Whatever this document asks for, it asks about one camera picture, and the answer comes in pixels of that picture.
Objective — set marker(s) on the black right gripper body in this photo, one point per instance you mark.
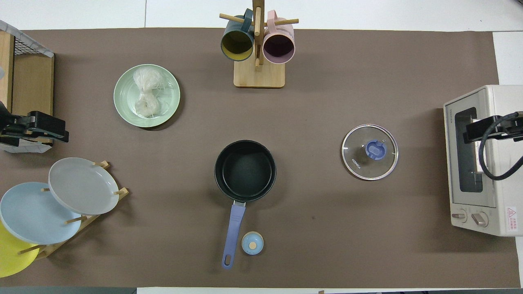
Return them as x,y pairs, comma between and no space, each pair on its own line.
488,128

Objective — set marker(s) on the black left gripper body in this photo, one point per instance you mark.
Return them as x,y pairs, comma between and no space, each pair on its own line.
45,122

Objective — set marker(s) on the white vermicelli bundle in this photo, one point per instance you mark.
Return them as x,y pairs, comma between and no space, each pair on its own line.
146,98

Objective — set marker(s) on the glass lid blue knob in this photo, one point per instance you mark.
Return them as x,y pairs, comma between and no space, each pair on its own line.
369,163

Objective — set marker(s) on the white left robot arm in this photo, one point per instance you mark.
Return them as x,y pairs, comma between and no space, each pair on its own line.
10,122

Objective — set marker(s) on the grey plate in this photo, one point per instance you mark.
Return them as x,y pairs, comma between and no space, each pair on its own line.
81,185

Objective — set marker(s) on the light blue plate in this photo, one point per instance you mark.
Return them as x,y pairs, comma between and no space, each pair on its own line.
32,214

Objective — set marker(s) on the wooden plate rack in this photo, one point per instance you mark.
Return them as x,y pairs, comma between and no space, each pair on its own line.
120,192

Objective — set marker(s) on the green plate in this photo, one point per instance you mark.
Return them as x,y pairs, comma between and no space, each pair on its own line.
163,87

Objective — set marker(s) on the yellow plate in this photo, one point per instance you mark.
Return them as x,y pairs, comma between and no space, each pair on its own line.
10,257

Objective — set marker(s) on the marble pattern bag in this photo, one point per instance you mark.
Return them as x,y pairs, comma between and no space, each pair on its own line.
24,148

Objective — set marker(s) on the beige toaster oven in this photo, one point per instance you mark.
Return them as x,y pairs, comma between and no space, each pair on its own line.
498,192

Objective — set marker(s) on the brown table mat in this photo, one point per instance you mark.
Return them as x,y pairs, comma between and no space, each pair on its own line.
367,81

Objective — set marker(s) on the dark teal mug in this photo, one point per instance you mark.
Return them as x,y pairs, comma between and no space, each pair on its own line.
237,45

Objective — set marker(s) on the wooden mug tree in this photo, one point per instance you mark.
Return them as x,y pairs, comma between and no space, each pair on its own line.
259,75

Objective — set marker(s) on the pink mug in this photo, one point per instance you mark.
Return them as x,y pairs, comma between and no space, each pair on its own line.
279,47

